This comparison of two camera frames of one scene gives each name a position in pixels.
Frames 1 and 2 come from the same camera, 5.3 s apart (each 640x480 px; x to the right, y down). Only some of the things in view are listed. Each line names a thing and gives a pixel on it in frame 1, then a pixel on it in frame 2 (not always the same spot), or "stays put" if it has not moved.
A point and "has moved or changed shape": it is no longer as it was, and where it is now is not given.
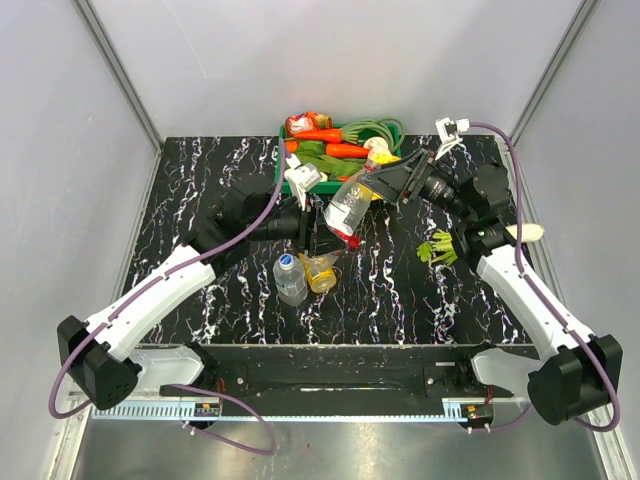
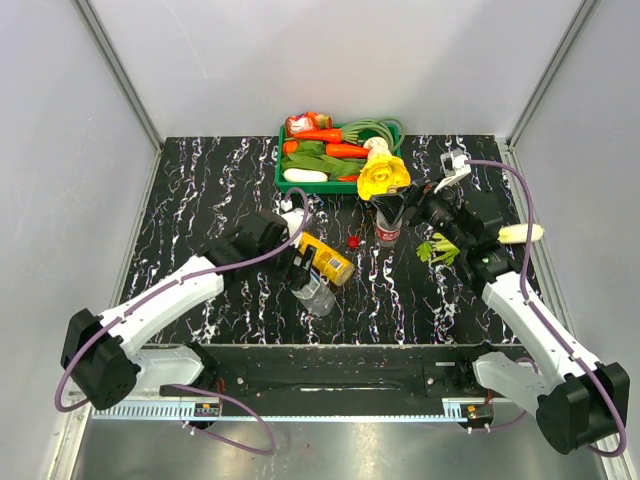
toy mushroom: [376, 146] stays put
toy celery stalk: [438, 250] stays put
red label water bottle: [351, 199] -> [387, 234]
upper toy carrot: [333, 135] stays put
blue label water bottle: [290, 280] has moved or changed shape
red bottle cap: [354, 241] stays put
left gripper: [313, 239] -> [298, 276]
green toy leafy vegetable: [314, 153] stays put
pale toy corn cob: [529, 232] stays put
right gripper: [403, 179] -> [392, 205]
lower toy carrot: [346, 150] stays put
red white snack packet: [307, 121] stays put
